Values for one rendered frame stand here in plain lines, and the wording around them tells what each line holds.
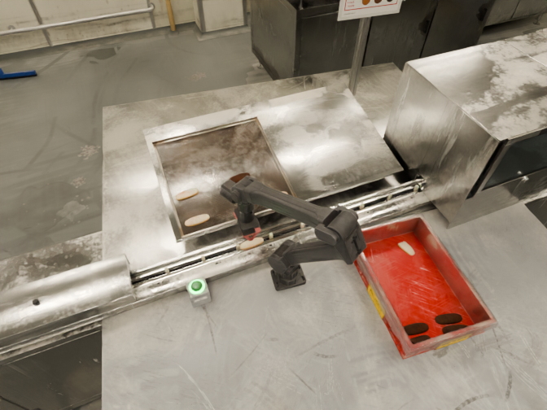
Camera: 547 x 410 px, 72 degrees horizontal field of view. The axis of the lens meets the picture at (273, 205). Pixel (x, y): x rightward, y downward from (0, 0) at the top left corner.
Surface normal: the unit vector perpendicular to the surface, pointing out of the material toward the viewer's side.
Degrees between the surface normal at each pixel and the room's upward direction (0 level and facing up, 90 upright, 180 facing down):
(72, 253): 0
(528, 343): 0
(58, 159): 0
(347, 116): 10
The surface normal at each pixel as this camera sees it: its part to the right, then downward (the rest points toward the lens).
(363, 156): 0.07, -0.51
